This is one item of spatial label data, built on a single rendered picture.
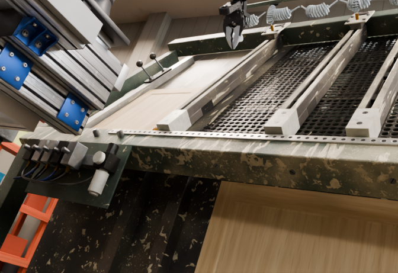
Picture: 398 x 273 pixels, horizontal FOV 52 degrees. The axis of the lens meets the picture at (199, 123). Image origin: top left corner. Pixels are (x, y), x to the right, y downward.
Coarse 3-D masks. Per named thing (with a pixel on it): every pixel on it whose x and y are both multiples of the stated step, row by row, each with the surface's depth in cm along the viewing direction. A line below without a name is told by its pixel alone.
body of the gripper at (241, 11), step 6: (234, 0) 163; (240, 0) 163; (246, 0) 166; (240, 6) 162; (246, 6) 166; (234, 12) 161; (240, 12) 159; (246, 12) 163; (228, 18) 162; (234, 18) 161; (240, 18) 159; (234, 24) 163; (246, 24) 164
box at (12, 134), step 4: (0, 132) 172; (4, 132) 174; (8, 132) 175; (12, 132) 177; (16, 132) 178; (0, 136) 173; (4, 136) 174; (8, 136) 175; (12, 136) 177; (4, 140) 177; (8, 140) 175; (12, 140) 177
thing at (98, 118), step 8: (192, 56) 250; (176, 64) 243; (184, 64) 243; (168, 72) 232; (176, 72) 238; (160, 80) 226; (136, 88) 218; (144, 88) 216; (152, 88) 221; (128, 96) 209; (136, 96) 212; (112, 104) 203; (120, 104) 203; (104, 112) 195; (112, 112) 198; (88, 120) 190; (96, 120) 191; (88, 128) 187
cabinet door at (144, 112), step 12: (144, 96) 209; (156, 96) 204; (168, 96) 199; (180, 96) 194; (132, 108) 196; (144, 108) 192; (156, 108) 187; (168, 108) 183; (108, 120) 189; (120, 120) 185; (132, 120) 181; (144, 120) 177; (156, 120) 172
